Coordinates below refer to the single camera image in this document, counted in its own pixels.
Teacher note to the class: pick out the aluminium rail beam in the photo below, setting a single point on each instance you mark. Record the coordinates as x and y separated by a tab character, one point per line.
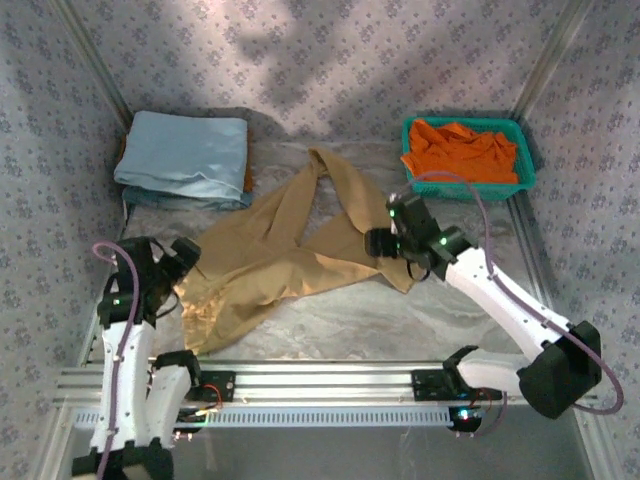
325	382

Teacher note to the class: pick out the crumpled orange trousers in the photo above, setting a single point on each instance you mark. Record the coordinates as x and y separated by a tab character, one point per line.
460	150

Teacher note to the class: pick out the folded light blue trousers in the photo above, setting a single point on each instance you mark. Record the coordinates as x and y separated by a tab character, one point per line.
185	150

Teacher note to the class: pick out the right controller board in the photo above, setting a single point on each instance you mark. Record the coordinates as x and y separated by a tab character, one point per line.
467	419

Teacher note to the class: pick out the controller board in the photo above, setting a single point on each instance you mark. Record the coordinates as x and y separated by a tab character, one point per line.
467	419
192	417

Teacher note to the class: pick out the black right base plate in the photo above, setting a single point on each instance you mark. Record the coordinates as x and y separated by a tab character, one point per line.
430	385

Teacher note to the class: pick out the aluminium frame post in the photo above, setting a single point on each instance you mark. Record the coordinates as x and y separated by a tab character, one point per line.
95	65
552	60

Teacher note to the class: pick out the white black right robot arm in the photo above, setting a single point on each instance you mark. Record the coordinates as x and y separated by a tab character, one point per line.
490	290

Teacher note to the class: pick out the teal plastic basket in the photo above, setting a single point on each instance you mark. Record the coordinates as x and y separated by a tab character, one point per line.
525	165

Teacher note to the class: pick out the folded blue-grey trousers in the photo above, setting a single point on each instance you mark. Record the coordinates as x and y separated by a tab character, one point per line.
150	198

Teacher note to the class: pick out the aluminium side rail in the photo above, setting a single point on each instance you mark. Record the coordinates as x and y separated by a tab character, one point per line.
530	240
126	215

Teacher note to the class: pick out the left controller board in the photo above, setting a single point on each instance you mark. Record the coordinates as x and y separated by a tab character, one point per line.
192	417

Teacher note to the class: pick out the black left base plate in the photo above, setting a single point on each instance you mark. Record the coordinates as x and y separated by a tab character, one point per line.
220	385

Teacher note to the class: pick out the tan trousers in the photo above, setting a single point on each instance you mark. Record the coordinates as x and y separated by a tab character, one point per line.
260	250

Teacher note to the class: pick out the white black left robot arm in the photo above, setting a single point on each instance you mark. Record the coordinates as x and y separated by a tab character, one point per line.
125	360

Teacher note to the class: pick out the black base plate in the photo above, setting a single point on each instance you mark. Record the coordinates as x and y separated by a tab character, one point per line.
220	385
430	385

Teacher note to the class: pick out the floral backdrop cloth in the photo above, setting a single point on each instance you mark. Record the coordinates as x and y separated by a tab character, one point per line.
320	65

